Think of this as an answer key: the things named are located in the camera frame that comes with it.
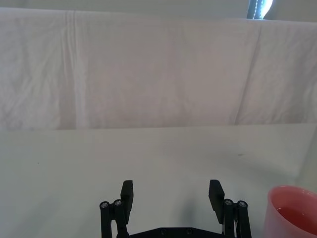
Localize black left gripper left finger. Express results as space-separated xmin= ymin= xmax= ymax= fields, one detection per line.
xmin=99 ymin=180 xmax=135 ymax=238

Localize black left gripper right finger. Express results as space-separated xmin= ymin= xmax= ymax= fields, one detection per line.
xmin=209 ymin=179 xmax=252 ymax=238

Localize white curtain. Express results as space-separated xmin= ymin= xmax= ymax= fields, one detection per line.
xmin=0 ymin=0 xmax=317 ymax=132

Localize pink plastic cup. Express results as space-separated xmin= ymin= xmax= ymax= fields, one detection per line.
xmin=264 ymin=184 xmax=317 ymax=238

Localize white table cloth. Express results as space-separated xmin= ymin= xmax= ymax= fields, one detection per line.
xmin=0 ymin=122 xmax=317 ymax=238

